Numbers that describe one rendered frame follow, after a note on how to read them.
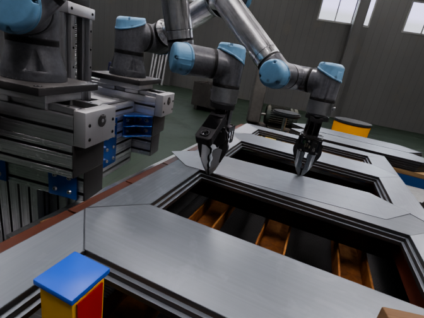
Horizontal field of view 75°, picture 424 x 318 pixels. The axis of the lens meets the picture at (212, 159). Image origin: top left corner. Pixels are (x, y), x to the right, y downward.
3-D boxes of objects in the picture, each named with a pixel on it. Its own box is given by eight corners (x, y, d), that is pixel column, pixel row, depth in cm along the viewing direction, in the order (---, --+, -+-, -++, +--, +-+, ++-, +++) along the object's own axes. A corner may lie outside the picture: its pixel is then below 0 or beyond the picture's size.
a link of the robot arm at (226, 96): (234, 90, 71) (206, 84, 73) (231, 108, 72) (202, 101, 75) (242, 89, 78) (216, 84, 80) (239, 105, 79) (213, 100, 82)
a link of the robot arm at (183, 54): (164, 70, 76) (202, 76, 80) (172, 74, 66) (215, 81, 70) (168, 40, 73) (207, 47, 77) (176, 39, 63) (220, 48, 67)
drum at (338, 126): (348, 170, 398) (366, 121, 374) (357, 182, 355) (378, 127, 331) (315, 163, 405) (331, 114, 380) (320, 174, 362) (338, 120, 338)
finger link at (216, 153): (223, 172, 86) (228, 144, 83) (216, 178, 80) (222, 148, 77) (214, 170, 87) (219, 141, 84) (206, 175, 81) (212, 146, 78)
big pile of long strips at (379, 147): (417, 158, 174) (421, 149, 172) (440, 178, 138) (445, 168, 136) (291, 129, 198) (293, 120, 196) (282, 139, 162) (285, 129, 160)
